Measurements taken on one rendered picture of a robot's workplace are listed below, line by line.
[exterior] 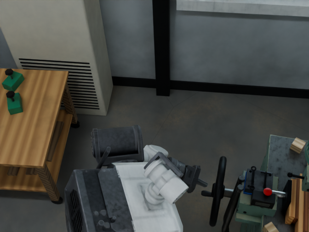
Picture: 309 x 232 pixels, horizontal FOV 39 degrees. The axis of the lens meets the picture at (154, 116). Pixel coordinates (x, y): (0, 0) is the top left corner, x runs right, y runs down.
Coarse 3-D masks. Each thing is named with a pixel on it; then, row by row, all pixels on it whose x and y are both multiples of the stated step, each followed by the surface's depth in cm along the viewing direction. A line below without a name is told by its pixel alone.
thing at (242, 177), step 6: (240, 180) 163; (240, 186) 161; (234, 192) 171; (234, 198) 166; (228, 204) 180; (234, 204) 169; (228, 210) 176; (234, 210) 172; (228, 216) 177; (228, 222) 180; (222, 228) 186; (228, 228) 189
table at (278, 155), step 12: (276, 144) 180; (288, 144) 179; (276, 156) 176; (288, 156) 176; (300, 156) 176; (276, 168) 173; (288, 168) 173; (300, 168) 172; (240, 216) 164; (252, 216) 164; (264, 216) 161; (276, 216) 161; (288, 228) 158
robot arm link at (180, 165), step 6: (180, 162) 184; (180, 168) 182; (186, 168) 185; (192, 168) 186; (198, 168) 187; (186, 174) 184; (192, 174) 186; (198, 174) 187; (186, 180) 184; (192, 180) 185; (192, 186) 184
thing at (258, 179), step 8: (248, 168) 162; (248, 176) 160; (256, 176) 160; (264, 176) 160; (272, 176) 160; (248, 184) 158; (256, 184) 158; (272, 184) 158; (248, 192) 159; (256, 192) 155; (256, 200) 154; (264, 200) 153; (272, 200) 153; (272, 208) 156
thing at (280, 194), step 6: (288, 180) 159; (288, 186) 158; (276, 192) 160; (282, 192) 160; (288, 192) 156; (282, 198) 160; (288, 198) 155; (282, 204) 162; (288, 204) 156; (282, 210) 161
